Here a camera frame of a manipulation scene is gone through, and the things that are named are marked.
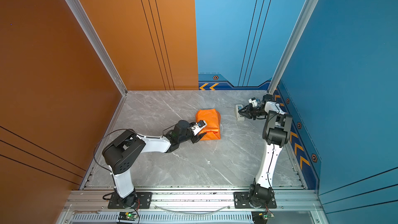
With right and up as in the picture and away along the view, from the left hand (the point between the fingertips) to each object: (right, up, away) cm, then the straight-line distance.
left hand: (203, 126), depth 92 cm
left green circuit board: (-35, -38, -22) cm, 56 cm away
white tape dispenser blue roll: (+24, +11, +13) cm, 29 cm away
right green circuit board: (+26, -39, -22) cm, 51 cm away
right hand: (+26, +8, +10) cm, 29 cm away
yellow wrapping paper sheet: (+6, +5, +4) cm, 9 cm away
